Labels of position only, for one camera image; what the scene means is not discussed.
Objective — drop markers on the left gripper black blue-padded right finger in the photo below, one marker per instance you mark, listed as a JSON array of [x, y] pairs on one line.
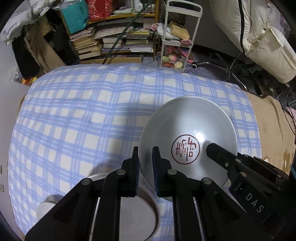
[[201, 209]]

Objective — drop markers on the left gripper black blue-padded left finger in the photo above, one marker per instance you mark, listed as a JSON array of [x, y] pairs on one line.
[[90, 210]]

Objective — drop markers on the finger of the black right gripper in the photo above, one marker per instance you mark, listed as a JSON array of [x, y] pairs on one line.
[[223, 157]]

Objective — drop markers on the plain white bowl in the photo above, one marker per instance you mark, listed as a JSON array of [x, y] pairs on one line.
[[139, 216]]

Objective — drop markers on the red bowl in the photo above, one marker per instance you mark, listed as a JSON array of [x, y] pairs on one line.
[[182, 129]]

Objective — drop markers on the beige blanket under tablecloth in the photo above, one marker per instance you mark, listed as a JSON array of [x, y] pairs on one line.
[[276, 131]]

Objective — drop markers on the blue white checked tablecloth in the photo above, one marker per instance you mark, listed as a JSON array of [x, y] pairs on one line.
[[76, 120]]

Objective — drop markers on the cream duvet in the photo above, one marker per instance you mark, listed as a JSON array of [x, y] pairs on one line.
[[250, 26]]

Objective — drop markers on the yellow plastic bag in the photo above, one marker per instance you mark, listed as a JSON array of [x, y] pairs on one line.
[[28, 81]]

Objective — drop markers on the white utility cart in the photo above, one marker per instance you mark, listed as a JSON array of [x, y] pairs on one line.
[[176, 41]]

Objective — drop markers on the beige coat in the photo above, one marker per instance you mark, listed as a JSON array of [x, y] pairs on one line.
[[44, 55]]

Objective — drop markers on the stack of books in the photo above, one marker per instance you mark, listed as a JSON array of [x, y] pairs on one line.
[[85, 44]]

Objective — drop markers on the wooden bookshelf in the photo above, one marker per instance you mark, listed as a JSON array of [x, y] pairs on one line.
[[126, 34]]

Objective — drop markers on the red patterned bag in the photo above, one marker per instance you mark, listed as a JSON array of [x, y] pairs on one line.
[[99, 9]]

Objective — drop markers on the teal bag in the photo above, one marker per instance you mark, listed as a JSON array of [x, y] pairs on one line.
[[75, 14]]

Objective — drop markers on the white puffer jacket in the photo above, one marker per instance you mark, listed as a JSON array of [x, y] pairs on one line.
[[27, 13]]

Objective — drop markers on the wall socket lower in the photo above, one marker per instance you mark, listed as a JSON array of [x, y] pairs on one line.
[[1, 188]]

